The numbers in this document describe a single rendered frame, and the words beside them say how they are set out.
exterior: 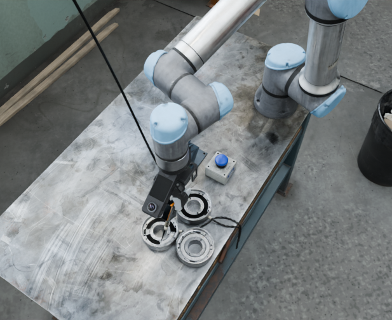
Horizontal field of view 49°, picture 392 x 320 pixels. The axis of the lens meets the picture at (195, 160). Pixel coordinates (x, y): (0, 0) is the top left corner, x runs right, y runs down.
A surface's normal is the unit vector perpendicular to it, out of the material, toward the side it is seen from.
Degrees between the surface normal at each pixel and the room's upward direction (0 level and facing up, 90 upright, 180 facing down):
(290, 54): 7
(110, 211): 0
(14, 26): 90
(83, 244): 0
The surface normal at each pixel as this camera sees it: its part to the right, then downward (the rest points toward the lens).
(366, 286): 0.00, -0.55
